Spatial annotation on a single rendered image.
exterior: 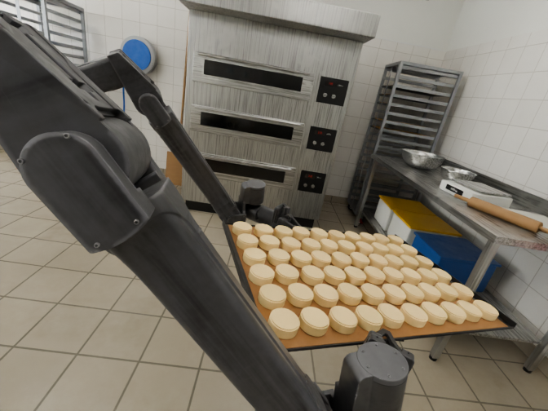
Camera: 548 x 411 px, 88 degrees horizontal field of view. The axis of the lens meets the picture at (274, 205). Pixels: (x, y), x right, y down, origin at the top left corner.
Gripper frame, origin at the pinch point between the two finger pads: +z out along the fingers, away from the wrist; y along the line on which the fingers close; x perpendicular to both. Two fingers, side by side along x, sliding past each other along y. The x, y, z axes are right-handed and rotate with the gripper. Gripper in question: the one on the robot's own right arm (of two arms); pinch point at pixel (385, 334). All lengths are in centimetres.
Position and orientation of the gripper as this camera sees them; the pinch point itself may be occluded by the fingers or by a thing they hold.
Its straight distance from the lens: 58.8
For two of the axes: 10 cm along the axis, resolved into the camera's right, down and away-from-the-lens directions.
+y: 2.2, -9.1, -3.6
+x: -8.7, -3.5, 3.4
